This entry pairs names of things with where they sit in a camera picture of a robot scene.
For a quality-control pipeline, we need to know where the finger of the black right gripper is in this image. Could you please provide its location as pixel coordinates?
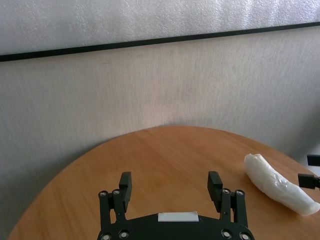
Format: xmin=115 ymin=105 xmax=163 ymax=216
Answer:
xmin=297 ymin=172 xmax=320 ymax=190
xmin=306 ymin=154 xmax=320 ymax=166

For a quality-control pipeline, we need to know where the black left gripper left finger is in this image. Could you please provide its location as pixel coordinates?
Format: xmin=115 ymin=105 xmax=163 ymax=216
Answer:
xmin=97 ymin=171 xmax=133 ymax=225

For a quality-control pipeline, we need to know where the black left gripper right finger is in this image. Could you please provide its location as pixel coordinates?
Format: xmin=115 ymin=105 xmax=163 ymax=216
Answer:
xmin=207 ymin=170 xmax=247 ymax=224

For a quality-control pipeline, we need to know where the black wall trim strip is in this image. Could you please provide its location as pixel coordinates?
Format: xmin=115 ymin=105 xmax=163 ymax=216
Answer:
xmin=0 ymin=21 xmax=320 ymax=63

